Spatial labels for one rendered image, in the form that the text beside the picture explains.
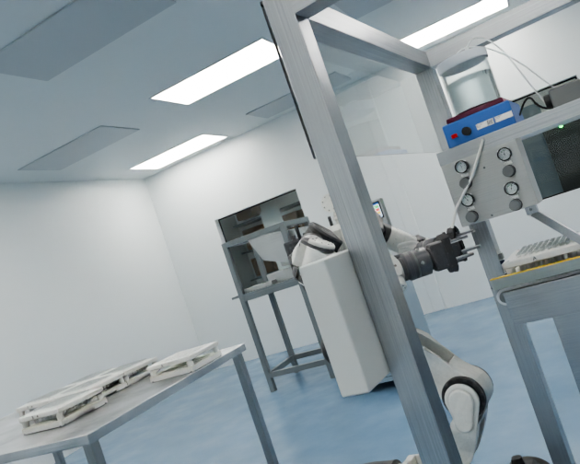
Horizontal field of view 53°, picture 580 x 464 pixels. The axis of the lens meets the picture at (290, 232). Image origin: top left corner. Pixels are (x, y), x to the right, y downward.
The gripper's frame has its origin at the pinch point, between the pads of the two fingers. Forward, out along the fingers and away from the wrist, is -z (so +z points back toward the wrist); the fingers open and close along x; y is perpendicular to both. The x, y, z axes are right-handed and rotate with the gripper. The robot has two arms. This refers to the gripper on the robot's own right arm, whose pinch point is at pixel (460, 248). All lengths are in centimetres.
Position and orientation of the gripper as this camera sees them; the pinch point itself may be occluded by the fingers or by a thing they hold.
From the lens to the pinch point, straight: 183.7
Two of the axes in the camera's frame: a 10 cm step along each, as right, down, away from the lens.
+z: -9.4, 3.3, -0.3
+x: 3.3, 9.4, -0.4
